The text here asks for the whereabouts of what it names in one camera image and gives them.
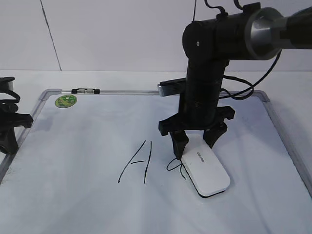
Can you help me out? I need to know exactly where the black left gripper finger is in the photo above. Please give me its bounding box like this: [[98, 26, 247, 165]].
[[0, 128, 19, 154]]

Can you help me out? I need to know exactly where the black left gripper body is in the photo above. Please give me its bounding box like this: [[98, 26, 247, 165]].
[[0, 107, 33, 132]]

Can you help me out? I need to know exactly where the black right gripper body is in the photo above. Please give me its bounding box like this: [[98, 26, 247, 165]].
[[158, 94, 235, 136]]

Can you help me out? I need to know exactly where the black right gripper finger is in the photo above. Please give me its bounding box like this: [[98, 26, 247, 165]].
[[203, 122, 228, 148], [170, 130, 189, 160]]

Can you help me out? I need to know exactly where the white whiteboard eraser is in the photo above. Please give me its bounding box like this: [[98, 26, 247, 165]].
[[181, 134, 231, 197]]

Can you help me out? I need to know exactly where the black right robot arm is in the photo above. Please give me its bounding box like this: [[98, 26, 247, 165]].
[[158, 2, 312, 159]]

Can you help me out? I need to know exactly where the round green sticker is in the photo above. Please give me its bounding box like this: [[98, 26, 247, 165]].
[[55, 95, 78, 109]]

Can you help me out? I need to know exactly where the black and clear hanger clip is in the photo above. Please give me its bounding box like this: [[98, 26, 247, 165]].
[[71, 88, 100, 94]]

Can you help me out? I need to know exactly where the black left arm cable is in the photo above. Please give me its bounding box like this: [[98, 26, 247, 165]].
[[0, 90, 21, 113]]

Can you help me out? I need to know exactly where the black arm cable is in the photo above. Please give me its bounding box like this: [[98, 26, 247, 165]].
[[0, 90, 21, 113], [203, 0, 282, 100]]

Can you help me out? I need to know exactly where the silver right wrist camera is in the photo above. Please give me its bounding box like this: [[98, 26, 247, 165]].
[[157, 78, 186, 97]]

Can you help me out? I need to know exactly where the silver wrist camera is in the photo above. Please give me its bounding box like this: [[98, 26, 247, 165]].
[[0, 77, 15, 93], [157, 78, 186, 97]]

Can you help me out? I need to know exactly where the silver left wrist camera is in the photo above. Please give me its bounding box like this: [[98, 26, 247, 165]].
[[0, 77, 15, 93]]

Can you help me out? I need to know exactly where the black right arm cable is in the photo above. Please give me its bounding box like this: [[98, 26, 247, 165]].
[[203, 0, 282, 100]]

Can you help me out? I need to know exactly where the white whiteboard with aluminium frame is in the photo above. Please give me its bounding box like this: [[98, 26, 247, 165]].
[[0, 95, 312, 234]]

